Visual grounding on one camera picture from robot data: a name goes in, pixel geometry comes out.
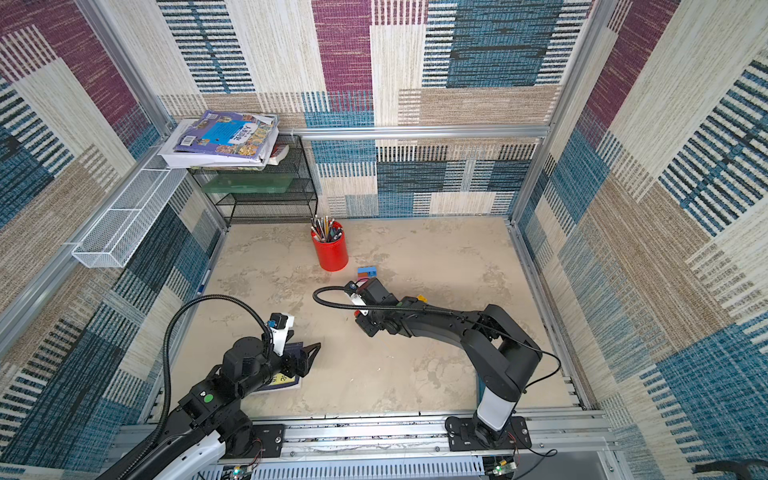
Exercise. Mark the red pencil cup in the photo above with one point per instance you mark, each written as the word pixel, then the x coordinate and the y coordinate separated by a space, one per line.
pixel 332 255

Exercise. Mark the white wire basket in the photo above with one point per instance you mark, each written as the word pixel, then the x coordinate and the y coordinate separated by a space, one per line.
pixel 117 234

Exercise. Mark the light blue lego brick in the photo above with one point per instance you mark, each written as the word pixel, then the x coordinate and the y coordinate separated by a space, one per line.
pixel 367 272

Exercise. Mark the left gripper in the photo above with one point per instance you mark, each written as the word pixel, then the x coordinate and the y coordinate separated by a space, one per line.
pixel 291 369

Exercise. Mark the black wire shelf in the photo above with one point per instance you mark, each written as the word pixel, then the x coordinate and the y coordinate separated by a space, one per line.
pixel 286 192

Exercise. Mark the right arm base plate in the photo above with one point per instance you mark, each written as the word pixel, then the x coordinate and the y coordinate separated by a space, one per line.
pixel 470 434

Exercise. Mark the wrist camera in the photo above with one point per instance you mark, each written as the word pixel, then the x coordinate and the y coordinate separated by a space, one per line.
pixel 351 291
pixel 281 326

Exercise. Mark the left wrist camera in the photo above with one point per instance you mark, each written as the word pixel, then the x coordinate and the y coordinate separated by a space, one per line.
pixel 281 326

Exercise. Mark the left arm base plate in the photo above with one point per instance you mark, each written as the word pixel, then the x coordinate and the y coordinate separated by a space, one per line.
pixel 256 441

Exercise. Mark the dark blue notebook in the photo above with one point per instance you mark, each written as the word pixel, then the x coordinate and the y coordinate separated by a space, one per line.
pixel 280 381

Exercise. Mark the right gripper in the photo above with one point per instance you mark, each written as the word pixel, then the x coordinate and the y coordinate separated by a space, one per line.
pixel 369 306

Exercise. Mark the green tray on shelf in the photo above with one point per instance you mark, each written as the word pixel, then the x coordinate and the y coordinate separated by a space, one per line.
pixel 251 183

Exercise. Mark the pencils in cup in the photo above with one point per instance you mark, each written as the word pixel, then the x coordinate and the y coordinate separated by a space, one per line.
pixel 326 229

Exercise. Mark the stack of books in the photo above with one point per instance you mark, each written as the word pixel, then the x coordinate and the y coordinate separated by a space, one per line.
pixel 225 139

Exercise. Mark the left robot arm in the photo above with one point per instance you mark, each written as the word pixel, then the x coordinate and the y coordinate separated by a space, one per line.
pixel 208 423

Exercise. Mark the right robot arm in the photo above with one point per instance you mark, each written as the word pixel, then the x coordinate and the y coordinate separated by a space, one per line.
pixel 503 355

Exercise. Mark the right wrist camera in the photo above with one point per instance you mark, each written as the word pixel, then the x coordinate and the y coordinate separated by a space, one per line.
pixel 351 291

